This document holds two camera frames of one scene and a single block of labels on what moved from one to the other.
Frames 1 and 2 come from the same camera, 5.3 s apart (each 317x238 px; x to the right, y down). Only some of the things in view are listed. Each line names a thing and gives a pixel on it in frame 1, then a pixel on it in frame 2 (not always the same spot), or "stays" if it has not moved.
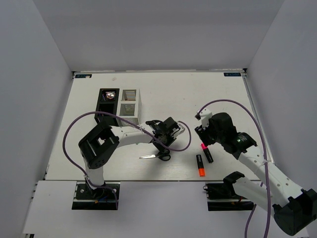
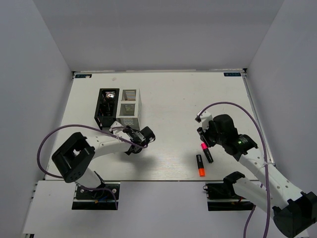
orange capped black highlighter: (201, 170) stays
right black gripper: (202, 133) stays
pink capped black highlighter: (207, 153) stays
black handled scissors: (163, 155) to (107, 106)
